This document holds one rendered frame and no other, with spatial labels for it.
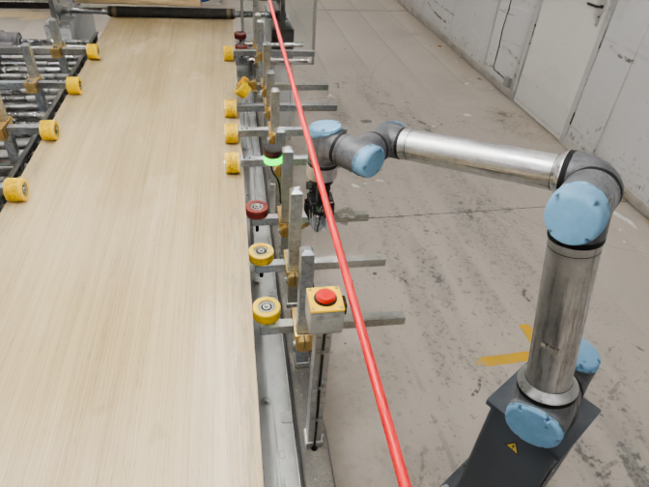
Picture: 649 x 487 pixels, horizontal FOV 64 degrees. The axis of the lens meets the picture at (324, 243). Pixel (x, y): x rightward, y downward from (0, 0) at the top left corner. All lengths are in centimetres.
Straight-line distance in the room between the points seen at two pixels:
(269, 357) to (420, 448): 87
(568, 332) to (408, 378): 131
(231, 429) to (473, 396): 151
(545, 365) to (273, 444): 75
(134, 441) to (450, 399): 158
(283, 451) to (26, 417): 64
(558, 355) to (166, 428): 92
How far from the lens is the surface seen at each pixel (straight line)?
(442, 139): 142
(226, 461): 122
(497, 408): 177
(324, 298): 105
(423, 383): 253
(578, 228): 116
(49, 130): 241
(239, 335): 142
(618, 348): 309
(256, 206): 187
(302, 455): 145
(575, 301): 128
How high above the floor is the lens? 196
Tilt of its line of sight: 38 degrees down
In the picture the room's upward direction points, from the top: 5 degrees clockwise
